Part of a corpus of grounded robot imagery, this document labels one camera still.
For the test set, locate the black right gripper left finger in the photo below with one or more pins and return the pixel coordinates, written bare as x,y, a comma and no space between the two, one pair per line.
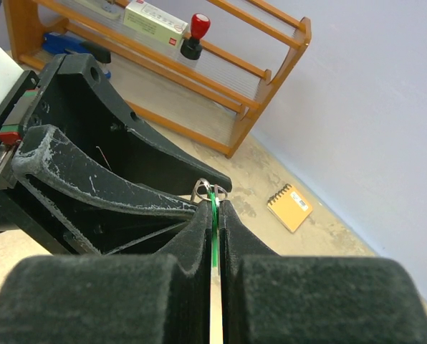
144,298

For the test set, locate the white box on shelf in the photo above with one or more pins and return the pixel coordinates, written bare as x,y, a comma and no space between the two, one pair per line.
151,21

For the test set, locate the orange wooden shelf rack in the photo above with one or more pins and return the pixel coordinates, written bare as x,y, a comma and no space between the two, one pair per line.
215,100

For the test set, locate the brown spiral notebook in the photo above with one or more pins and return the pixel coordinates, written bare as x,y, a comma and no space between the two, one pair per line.
290,207

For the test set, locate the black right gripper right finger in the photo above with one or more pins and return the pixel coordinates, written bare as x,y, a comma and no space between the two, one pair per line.
269,298

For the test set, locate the white black stapler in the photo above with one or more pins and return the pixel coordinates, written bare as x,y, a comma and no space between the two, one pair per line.
105,8

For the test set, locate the large silver keyring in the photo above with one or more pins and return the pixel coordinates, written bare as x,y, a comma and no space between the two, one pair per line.
203,190

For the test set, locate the black red stamp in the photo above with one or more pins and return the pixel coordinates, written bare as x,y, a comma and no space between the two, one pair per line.
191,47

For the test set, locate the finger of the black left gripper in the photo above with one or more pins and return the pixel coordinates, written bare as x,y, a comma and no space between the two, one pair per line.
76,98

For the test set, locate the blue stapler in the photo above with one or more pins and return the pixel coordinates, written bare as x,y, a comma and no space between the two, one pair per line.
55,43

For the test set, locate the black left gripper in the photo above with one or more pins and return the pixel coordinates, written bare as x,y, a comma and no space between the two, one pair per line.
62,188

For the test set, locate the green plastic key tag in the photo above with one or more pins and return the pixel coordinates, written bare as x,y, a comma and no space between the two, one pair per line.
215,236

